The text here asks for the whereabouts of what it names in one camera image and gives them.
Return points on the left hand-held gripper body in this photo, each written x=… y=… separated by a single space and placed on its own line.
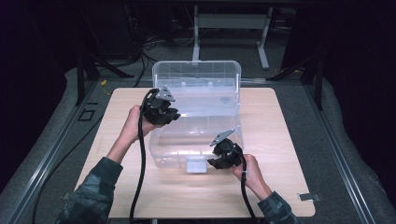
x=154 y=107

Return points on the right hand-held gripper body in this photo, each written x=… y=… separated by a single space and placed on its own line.
x=233 y=154

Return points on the clear plastic storage box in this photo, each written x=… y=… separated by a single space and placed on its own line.
x=202 y=109

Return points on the person's left hand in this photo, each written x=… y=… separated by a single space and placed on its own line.
x=135 y=127

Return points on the person's right hand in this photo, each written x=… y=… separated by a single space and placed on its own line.
x=252 y=174

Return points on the small yellow tag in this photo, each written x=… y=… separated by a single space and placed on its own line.
x=103 y=83

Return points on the black metal stand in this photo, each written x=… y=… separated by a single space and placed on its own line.
x=88 y=73
x=311 y=73

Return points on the grey metal clip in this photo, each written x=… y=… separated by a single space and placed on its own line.
x=308 y=196

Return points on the white metal table frame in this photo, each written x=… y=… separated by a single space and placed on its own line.
x=230 y=21

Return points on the aluminium rail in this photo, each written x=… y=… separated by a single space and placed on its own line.
x=46 y=161
x=342 y=161

